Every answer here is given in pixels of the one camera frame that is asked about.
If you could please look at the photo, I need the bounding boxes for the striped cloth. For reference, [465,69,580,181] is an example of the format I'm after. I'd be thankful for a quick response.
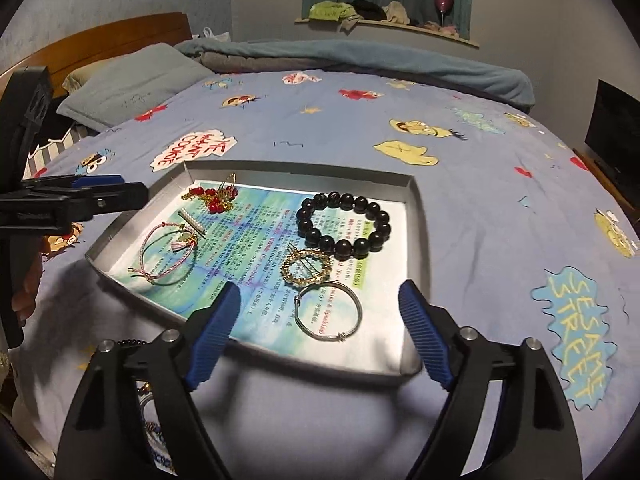
[22,125,91,176]

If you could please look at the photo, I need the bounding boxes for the red and gold ornament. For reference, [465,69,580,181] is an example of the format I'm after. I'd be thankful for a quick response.
[179,174,242,216]

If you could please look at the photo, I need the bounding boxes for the black bead bracelet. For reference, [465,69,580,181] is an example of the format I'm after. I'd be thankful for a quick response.
[295,191,392,261]

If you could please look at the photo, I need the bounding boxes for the green cloth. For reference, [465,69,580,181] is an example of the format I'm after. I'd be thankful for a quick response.
[308,1,361,31]

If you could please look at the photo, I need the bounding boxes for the black cloth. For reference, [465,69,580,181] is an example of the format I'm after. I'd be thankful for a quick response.
[350,0,388,21]

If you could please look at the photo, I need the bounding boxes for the pearl hair clip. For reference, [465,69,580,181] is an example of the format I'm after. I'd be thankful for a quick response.
[177,209,207,240]

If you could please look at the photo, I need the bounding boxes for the beige cloth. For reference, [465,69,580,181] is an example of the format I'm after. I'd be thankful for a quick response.
[382,1,411,25]

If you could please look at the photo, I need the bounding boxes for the folded blue duvet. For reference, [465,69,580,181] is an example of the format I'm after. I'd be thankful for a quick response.
[175,38,536,111]

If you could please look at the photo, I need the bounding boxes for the gold round hair clip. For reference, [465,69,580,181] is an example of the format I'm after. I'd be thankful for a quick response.
[280,242,333,287]

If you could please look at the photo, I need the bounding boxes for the black flat screen television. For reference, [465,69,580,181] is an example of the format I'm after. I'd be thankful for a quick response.
[584,79,640,183]

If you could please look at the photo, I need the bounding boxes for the grey cardboard box tray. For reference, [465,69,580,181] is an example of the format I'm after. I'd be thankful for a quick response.
[84,160,431,386]

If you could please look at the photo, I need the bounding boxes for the wooden television stand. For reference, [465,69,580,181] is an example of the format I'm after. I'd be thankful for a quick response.
[572,147,640,211]

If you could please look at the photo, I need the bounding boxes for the blue cartoon printed bedsheet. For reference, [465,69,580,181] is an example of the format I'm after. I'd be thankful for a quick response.
[0,67,640,480]

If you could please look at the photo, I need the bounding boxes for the yellowish pillow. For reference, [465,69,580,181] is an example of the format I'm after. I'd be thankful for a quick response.
[62,57,116,93]

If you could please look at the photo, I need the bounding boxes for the wooden window sill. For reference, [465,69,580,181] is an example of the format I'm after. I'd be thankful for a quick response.
[294,16,480,50]

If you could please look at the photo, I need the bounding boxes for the wooden headboard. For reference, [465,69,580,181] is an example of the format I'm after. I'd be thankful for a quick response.
[0,11,193,98]

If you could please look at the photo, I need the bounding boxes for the grey blue pillow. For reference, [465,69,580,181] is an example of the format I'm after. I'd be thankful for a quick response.
[56,42,213,131]

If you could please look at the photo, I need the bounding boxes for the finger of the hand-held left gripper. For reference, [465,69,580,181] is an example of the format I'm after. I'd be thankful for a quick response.
[50,183,149,233]
[24,174,126,195]

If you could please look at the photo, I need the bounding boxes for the silver bangle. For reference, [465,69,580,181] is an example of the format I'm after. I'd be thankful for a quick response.
[295,282,362,343]

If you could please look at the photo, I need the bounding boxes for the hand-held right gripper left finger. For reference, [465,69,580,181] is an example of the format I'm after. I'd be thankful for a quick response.
[55,280,242,480]

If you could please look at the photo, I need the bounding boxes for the pink cord bracelet with tassel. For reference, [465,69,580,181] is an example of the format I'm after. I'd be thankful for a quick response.
[129,220,201,286]

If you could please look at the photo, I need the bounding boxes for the person's left hand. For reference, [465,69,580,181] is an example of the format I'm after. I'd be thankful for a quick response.
[11,252,45,323]

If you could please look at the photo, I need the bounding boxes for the pink cloth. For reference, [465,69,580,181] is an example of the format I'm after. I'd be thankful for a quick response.
[420,20,460,37]

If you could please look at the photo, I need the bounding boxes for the blue green printed paper sheet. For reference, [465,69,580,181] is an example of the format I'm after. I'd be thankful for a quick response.
[107,180,416,376]

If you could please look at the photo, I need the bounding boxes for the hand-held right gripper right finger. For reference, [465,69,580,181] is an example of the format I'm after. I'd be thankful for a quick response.
[397,279,583,480]

